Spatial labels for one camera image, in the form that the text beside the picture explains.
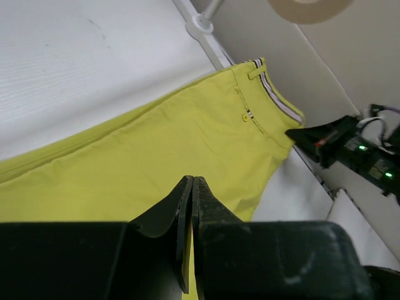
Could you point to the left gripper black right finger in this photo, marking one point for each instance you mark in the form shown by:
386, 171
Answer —
234, 259

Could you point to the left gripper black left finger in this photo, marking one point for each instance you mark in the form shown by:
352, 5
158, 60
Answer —
146, 258

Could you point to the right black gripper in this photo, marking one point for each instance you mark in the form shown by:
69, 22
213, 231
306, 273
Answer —
336, 141

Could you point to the yellow-green trousers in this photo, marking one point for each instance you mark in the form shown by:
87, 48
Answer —
228, 128

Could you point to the wooden clothes hanger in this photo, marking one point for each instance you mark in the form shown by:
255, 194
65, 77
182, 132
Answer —
309, 12

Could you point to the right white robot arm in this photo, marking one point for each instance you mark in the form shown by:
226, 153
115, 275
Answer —
384, 172

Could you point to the white clothes rack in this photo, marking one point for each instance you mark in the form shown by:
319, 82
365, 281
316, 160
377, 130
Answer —
200, 27

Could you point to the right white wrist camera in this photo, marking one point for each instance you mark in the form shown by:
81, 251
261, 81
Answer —
375, 128

